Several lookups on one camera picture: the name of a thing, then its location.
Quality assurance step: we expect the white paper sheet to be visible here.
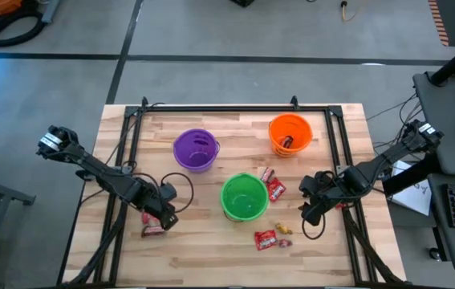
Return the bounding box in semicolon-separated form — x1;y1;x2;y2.
387;160;433;217

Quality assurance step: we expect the red Skittles packet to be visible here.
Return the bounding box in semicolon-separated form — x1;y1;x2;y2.
254;229;279;252
266;177;287;203

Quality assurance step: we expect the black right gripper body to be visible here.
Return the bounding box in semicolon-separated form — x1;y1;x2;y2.
298;171;343;208

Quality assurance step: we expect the orange plastic bucket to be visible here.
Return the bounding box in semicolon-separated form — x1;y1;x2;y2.
267;112;314;158

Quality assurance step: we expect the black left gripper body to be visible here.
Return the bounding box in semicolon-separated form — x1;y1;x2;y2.
136;182;178;221

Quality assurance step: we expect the grey vacuum wand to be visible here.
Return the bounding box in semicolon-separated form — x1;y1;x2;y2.
42;0;62;24

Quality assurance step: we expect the yellow candy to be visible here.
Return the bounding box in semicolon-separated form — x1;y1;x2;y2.
274;222;294;236

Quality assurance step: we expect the black metal table frame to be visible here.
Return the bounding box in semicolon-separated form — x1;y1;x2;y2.
56;95;412;289

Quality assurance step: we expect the green plastic bucket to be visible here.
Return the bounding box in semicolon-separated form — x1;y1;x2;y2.
219;172;270;223

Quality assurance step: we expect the dark red candy bar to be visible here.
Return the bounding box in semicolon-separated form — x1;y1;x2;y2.
140;224;166;238

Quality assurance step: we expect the yellow cable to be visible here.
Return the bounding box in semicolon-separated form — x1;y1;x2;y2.
339;0;360;23

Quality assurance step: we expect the black desk leg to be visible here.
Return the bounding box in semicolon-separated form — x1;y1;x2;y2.
382;152;441;197

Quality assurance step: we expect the small red candy packet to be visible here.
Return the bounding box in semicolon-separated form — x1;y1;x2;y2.
141;211;160;226

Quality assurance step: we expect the purple plastic bucket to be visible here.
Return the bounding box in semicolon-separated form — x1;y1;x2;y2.
173;128;221;174

